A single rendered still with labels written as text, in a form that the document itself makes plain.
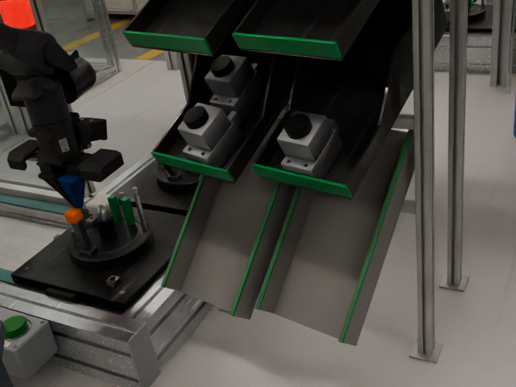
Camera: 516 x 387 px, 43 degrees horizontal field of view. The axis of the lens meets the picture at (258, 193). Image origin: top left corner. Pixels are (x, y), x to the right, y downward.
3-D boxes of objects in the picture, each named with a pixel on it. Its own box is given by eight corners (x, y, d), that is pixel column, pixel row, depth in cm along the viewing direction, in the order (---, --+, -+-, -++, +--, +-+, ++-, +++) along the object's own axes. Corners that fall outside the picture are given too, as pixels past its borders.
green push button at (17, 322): (16, 345, 96) (12, 335, 95) (-3, 339, 98) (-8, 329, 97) (36, 328, 99) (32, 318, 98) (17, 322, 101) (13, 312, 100)
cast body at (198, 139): (216, 174, 82) (190, 137, 77) (191, 166, 85) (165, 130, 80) (253, 124, 85) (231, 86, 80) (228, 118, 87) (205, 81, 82)
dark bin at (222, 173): (234, 184, 80) (208, 145, 75) (159, 164, 88) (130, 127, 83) (338, 25, 91) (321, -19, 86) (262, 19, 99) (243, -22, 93)
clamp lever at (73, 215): (88, 253, 106) (72, 216, 102) (78, 251, 107) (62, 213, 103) (101, 239, 109) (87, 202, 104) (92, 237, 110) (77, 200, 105)
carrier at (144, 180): (213, 224, 118) (202, 162, 112) (109, 206, 129) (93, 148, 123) (273, 162, 136) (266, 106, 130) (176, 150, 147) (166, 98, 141)
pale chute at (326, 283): (356, 346, 82) (342, 342, 78) (271, 312, 89) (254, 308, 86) (426, 135, 85) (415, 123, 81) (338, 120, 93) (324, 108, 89)
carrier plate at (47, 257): (127, 313, 99) (124, 302, 98) (14, 283, 110) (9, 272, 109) (210, 229, 117) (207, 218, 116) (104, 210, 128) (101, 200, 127)
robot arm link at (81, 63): (42, 44, 88) (86, 18, 98) (-9, 47, 91) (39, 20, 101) (66, 122, 94) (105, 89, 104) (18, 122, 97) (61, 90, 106)
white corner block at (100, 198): (107, 226, 123) (102, 207, 121) (89, 222, 125) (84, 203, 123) (123, 213, 126) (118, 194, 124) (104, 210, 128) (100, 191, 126)
